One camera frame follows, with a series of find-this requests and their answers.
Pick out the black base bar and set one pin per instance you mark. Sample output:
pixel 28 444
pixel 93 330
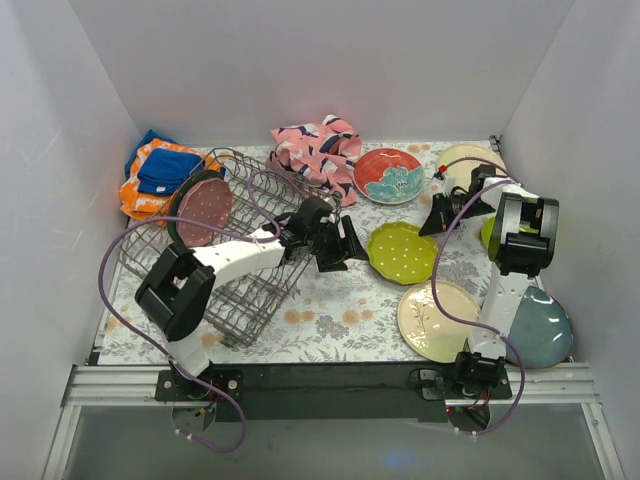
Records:
pixel 319 391

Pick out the orange and blue cloth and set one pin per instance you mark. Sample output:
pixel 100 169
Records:
pixel 156 169

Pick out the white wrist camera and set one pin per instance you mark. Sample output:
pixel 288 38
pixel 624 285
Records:
pixel 330 218
pixel 442 182

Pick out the grey wire dish rack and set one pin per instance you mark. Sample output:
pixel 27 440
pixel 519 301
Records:
pixel 243 307

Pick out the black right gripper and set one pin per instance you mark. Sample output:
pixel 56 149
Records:
pixel 451 203

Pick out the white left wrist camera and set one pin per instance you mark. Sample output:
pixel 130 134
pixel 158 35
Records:
pixel 330 218

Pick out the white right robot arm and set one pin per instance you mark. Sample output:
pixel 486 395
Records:
pixel 521 245

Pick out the red plate with teal flower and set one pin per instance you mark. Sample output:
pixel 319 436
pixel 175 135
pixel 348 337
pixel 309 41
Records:
pixel 389 176

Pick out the lime green plate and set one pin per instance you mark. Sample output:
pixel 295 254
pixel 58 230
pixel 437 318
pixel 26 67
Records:
pixel 486 231

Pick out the olive green dotted plate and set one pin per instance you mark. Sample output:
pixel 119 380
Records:
pixel 399 254

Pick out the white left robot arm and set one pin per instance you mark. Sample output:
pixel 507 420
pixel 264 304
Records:
pixel 175 293

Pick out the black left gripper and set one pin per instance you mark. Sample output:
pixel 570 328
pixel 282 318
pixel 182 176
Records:
pixel 331 242

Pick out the cream and green plate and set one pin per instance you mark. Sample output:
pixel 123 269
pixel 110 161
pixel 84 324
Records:
pixel 426 329

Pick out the pink dotted plate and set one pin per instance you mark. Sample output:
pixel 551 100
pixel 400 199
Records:
pixel 209 202

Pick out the aluminium rail frame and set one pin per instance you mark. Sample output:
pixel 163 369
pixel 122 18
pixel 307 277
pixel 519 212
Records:
pixel 568 383

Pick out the pink patterned cloth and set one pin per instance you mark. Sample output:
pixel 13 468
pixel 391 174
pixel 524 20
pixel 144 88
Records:
pixel 325 154

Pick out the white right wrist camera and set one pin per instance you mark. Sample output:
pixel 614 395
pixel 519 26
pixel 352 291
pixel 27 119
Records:
pixel 442 182

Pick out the dark teal plate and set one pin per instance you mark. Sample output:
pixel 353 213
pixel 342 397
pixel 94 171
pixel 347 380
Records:
pixel 190 183

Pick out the grey blue plate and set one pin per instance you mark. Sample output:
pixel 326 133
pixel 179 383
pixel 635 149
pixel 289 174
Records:
pixel 541 335

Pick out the floral tablecloth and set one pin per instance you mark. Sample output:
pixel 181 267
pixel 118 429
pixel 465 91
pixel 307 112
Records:
pixel 327 317

